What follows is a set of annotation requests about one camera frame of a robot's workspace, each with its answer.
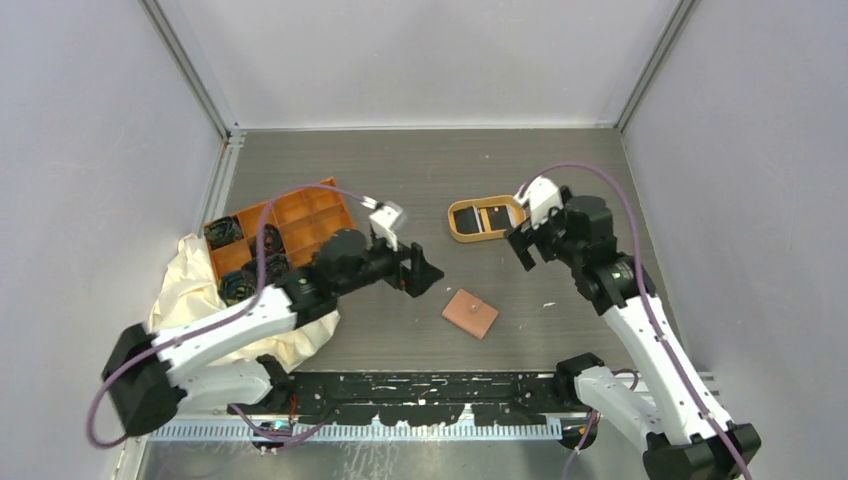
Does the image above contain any cream cloth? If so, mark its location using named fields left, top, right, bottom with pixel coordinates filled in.
left=147, top=234, right=340, bottom=372

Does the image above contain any dark rolled belt lower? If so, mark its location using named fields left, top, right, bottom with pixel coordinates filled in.
left=240, top=254, right=290, bottom=288

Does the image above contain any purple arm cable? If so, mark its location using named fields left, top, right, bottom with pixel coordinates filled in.
left=86, top=184, right=382, bottom=450
left=515, top=162, right=753, bottom=480

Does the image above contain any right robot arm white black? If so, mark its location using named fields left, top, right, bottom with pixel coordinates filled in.
left=506, top=191, right=761, bottom=479

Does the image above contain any dark rolled belt middle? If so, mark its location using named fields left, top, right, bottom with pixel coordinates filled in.
left=249, top=224, right=286, bottom=258

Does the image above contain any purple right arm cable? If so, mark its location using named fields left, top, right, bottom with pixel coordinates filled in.
left=515, top=162, right=753, bottom=480

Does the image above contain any black card left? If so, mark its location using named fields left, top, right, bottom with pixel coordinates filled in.
left=453, top=206, right=484, bottom=235

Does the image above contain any dark rolled belt upper left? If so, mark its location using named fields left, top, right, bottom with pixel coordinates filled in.
left=203, top=216, right=244, bottom=250

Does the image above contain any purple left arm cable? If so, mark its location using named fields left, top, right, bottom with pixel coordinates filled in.
left=86, top=184, right=382, bottom=450

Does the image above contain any orange compartment tray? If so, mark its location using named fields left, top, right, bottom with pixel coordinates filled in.
left=206, top=189, right=355, bottom=291

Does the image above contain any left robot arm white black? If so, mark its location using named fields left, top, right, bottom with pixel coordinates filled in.
left=96, top=229, right=444, bottom=437

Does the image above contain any black mounting base plate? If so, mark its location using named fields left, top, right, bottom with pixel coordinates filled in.
left=239, top=371, right=588, bottom=427

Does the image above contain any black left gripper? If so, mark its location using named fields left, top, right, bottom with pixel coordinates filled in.
left=335, top=229, right=442, bottom=296

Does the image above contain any dark rolled belt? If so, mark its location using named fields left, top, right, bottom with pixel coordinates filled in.
left=240, top=254, right=290, bottom=288
left=218, top=271, right=256, bottom=306
left=249, top=224, right=286, bottom=258
left=203, top=216, right=244, bottom=250

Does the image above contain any dark rolled belt bottom left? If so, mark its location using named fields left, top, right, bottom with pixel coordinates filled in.
left=218, top=271, right=256, bottom=306

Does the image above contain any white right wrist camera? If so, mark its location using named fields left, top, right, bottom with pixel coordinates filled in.
left=514, top=176, right=564, bottom=229

